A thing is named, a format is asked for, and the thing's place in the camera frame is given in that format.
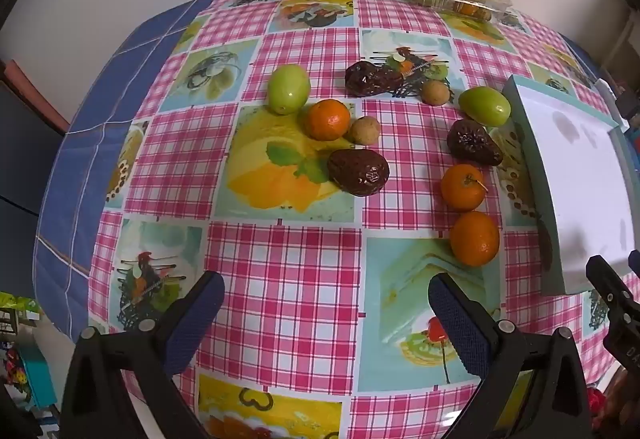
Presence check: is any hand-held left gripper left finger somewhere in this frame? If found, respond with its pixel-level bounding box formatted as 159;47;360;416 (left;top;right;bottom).
60;270;226;439

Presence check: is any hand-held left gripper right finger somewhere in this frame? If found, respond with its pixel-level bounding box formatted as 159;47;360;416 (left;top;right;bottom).
428;272;593;439

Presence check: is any orange mandarin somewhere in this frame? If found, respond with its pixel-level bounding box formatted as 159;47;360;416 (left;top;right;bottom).
306;99;352;141
440;164;487;212
449;211;501;268

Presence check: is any white tray with teal rim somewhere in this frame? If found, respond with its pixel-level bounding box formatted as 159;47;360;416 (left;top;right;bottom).
501;74;640;296

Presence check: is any tan longan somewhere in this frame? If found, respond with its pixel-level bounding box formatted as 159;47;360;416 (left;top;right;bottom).
347;116;381;145
420;80;450;105

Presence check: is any person's right hand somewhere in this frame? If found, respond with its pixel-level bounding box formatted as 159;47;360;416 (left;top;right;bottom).
601;367;638;429

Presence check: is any pink checked plastic tablecloth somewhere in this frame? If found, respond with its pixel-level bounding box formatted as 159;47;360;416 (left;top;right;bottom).
87;0;621;439

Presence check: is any black power adapter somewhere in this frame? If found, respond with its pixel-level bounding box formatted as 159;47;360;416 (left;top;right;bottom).
616;92;640;130

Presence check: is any teal box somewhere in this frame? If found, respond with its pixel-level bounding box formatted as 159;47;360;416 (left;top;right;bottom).
10;344;58;410

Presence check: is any white power strip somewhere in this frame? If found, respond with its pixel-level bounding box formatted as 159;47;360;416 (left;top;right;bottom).
594;78;621;120

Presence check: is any green packet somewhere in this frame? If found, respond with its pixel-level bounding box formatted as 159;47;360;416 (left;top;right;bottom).
0;291;43;320

